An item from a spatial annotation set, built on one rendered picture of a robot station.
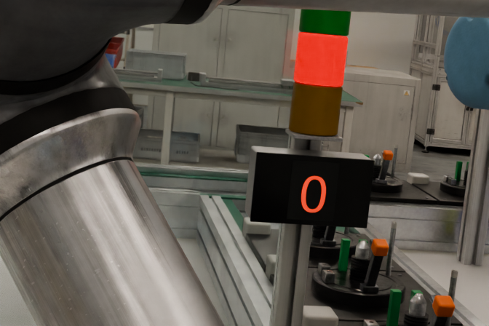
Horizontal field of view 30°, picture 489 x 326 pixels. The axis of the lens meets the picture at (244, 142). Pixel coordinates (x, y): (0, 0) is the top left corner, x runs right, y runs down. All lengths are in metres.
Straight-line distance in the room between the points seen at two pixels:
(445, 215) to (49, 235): 1.74
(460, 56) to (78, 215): 0.33
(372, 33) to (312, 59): 10.59
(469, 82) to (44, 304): 0.35
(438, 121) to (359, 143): 1.74
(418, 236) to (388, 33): 9.44
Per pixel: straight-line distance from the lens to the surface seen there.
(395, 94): 8.31
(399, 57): 11.56
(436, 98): 9.83
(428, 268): 2.01
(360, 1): 0.47
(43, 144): 0.46
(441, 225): 2.16
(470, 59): 0.67
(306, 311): 1.23
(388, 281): 1.41
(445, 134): 9.91
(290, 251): 0.97
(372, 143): 8.34
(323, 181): 0.91
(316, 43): 0.90
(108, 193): 0.47
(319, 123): 0.90
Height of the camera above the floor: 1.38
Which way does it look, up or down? 9 degrees down
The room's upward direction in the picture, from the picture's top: 5 degrees clockwise
